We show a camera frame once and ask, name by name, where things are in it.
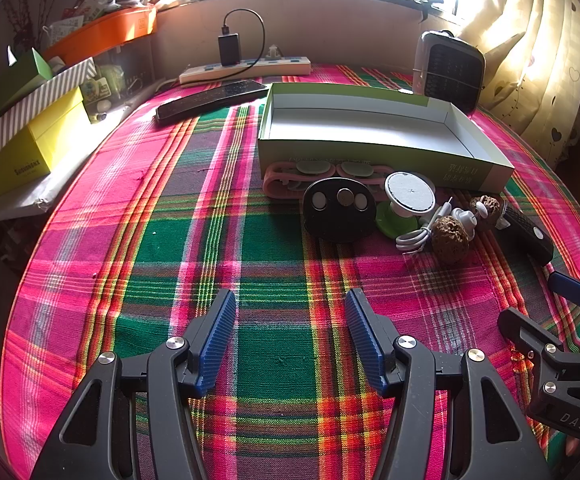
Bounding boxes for white cable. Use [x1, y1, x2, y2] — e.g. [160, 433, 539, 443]
[395, 197, 453, 256]

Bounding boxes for black oval magnet holder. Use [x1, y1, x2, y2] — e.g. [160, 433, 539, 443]
[302, 177, 377, 243]

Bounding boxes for clear storage container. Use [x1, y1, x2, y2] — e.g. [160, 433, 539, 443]
[90, 42, 155, 111]

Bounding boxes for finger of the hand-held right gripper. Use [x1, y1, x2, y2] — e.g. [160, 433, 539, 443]
[498, 306, 580, 402]
[549, 270, 580, 313]

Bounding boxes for cream heart print curtain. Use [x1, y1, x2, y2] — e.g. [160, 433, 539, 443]
[457, 0, 580, 163]

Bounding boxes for black charger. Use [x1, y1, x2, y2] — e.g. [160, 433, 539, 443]
[218, 33, 241, 67]

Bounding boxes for small grey black heater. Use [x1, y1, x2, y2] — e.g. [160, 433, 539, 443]
[412, 30, 486, 116]

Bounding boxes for orange box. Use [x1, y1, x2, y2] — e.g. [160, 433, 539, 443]
[42, 5, 158, 66]

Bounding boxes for yellow box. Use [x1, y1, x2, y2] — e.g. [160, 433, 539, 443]
[0, 85, 93, 197]

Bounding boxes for grey white striped box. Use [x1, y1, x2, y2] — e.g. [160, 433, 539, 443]
[0, 57, 96, 153]

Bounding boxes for black smartphone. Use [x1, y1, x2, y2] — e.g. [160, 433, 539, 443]
[155, 80, 271, 126]

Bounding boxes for pink clip with mint pad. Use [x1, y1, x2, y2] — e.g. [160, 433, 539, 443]
[337, 160, 395, 181]
[263, 160, 341, 196]

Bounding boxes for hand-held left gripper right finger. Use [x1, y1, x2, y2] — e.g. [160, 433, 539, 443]
[345, 287, 553, 480]

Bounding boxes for green white cardboard box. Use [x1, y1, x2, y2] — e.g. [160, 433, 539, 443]
[257, 82, 516, 193]

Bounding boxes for black rectangular device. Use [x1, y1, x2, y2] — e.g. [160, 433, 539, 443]
[500, 202, 555, 266]

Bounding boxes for white ball mount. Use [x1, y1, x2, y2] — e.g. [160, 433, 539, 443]
[451, 199, 493, 236]

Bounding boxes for black charger cable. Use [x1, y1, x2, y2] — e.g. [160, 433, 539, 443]
[222, 8, 267, 68]

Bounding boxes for pink green plaid tablecloth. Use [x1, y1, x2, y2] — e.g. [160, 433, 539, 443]
[0, 62, 580, 480]

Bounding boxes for brown walnut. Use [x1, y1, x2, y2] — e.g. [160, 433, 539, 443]
[431, 215, 472, 265]
[470, 195, 507, 233]

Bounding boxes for dried twig bundle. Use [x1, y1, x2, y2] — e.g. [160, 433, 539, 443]
[2, 0, 53, 53]

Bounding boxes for black window strap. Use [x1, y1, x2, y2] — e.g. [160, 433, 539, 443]
[417, 0, 446, 23]

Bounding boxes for white power strip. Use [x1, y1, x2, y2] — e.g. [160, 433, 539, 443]
[179, 55, 311, 86]

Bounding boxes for white disc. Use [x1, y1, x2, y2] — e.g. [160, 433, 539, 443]
[374, 171, 438, 238]

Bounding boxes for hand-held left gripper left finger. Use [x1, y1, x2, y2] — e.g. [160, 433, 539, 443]
[30, 289, 238, 480]

